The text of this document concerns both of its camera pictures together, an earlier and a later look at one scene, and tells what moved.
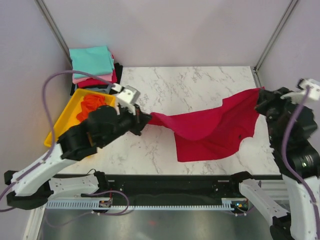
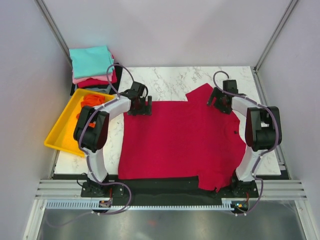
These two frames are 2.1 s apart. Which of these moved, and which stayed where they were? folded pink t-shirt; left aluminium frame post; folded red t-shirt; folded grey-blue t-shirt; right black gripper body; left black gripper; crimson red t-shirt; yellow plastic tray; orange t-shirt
Moved: crimson red t-shirt; left black gripper; right black gripper body
Stayed: yellow plastic tray; folded pink t-shirt; left aluminium frame post; folded red t-shirt; orange t-shirt; folded grey-blue t-shirt
